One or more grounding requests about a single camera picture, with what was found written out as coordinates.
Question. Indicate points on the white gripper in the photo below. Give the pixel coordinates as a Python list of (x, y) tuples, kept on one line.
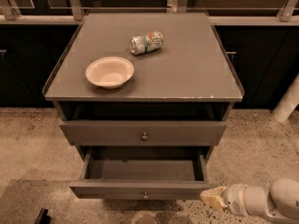
[(234, 195)]

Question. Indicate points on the grey drawer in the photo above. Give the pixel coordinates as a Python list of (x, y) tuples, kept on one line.
[(137, 133), (142, 173)]

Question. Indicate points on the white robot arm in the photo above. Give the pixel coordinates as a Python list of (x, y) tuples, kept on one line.
[(277, 204)]

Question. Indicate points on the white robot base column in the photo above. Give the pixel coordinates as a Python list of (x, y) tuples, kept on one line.
[(288, 102)]

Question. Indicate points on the grey top drawer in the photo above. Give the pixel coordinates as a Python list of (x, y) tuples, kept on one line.
[(137, 133)]

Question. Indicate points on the white paper bowl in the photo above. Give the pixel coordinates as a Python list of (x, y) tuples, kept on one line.
[(109, 72)]

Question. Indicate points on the crushed soda can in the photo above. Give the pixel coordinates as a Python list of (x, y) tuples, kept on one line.
[(143, 44)]

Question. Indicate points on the black object at floor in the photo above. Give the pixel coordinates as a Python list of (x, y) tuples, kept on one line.
[(43, 217)]

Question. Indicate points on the metal railing frame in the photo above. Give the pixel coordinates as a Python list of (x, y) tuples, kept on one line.
[(283, 10)]

